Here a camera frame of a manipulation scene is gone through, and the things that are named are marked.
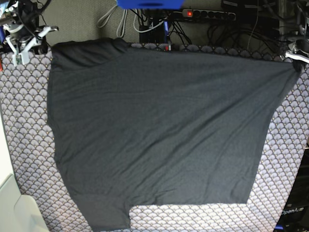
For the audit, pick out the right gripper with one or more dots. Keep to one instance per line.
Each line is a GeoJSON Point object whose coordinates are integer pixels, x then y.
{"type": "Point", "coordinates": [22, 42]}

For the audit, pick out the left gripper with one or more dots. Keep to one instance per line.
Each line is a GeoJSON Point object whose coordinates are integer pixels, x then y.
{"type": "Point", "coordinates": [299, 50]}

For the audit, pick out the dark grey T-shirt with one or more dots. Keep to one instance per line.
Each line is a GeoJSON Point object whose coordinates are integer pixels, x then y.
{"type": "Point", "coordinates": [135, 126]}

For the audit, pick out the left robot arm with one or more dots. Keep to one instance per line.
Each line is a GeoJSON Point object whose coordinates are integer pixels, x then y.
{"type": "Point", "coordinates": [301, 19]}

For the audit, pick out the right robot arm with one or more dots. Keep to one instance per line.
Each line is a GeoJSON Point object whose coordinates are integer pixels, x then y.
{"type": "Point", "coordinates": [22, 12]}

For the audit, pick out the fan-patterned table cloth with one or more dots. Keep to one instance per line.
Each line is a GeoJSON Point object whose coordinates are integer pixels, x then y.
{"type": "Point", "coordinates": [23, 95]}

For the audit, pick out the blue box overhead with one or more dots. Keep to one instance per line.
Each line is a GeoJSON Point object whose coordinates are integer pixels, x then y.
{"type": "Point", "coordinates": [150, 4]}

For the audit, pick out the white power strip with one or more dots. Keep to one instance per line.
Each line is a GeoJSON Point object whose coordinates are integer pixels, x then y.
{"type": "Point", "coordinates": [207, 14]}

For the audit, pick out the red and black clamp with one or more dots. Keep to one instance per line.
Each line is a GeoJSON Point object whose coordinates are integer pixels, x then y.
{"type": "Point", "coordinates": [167, 47]}

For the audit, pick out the black OpenArm box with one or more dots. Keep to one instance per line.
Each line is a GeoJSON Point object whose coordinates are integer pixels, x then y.
{"type": "Point", "coordinates": [295, 215]}

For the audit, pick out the white plastic bin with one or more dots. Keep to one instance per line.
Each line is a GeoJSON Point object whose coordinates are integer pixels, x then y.
{"type": "Point", "coordinates": [18, 212]}

